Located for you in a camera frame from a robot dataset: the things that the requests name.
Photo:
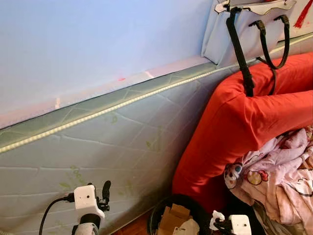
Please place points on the small white paper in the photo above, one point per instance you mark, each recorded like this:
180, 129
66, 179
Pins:
216, 218

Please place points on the pink cartoon print quilt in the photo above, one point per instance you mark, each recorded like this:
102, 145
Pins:
279, 171

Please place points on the silver left arm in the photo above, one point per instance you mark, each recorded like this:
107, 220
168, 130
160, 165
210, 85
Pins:
87, 226

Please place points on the pale green quilted mattress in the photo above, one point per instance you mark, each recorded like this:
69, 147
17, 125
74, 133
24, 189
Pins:
98, 147

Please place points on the black round bin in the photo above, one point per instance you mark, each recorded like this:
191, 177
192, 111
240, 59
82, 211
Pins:
161, 215

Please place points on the red covered mattress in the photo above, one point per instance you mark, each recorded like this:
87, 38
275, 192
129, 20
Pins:
234, 132

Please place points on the red tassel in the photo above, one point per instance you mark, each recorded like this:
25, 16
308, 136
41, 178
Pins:
303, 12

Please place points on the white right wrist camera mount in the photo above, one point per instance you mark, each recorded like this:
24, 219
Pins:
239, 225

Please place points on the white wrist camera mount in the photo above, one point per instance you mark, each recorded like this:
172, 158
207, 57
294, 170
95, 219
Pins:
239, 225
85, 198

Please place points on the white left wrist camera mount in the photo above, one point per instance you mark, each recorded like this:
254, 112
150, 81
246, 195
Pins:
85, 198

